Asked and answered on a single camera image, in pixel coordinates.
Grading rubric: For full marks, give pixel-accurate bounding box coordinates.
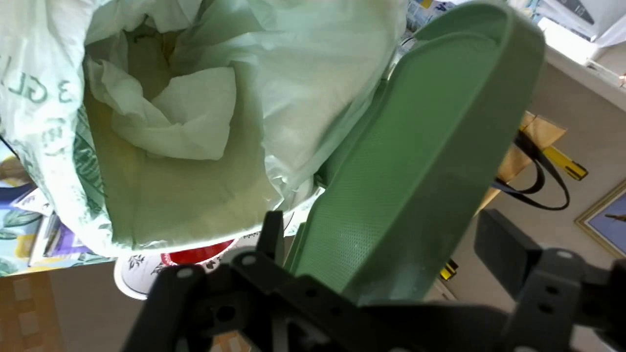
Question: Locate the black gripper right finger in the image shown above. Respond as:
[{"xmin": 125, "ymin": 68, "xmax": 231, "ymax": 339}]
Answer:
[{"xmin": 474, "ymin": 208, "xmax": 542, "ymax": 296}]

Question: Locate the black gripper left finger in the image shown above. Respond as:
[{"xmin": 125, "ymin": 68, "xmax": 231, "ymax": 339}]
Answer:
[{"xmin": 256, "ymin": 210, "xmax": 284, "ymax": 263}]

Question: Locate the green bin liner bag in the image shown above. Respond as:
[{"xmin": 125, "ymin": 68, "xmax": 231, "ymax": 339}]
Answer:
[{"xmin": 0, "ymin": 0, "xmax": 409, "ymax": 255}]

